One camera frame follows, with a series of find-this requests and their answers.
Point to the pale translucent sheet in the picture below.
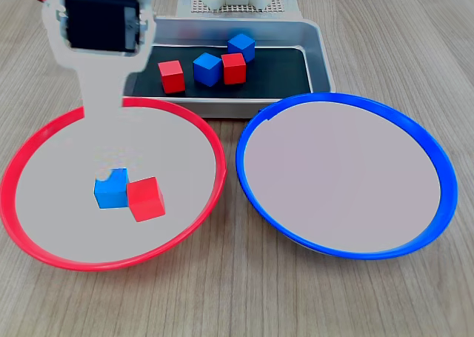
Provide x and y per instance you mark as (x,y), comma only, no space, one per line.
(183,3)

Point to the blue cube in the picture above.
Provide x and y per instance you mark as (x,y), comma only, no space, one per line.
(207,70)
(241,48)
(113,194)

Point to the blue-rimmed white plate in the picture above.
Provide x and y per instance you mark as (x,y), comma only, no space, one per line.
(333,185)

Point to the red cube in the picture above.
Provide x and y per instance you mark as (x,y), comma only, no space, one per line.
(234,70)
(172,77)
(146,200)

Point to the red-rimmed white plate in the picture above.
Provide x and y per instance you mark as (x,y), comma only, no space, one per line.
(177,148)

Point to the steel tray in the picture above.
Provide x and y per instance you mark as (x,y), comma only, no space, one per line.
(259,27)

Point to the pale perforated base plate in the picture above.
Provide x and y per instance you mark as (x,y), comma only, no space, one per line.
(237,8)

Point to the black tray mat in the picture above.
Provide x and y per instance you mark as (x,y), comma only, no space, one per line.
(274,74)

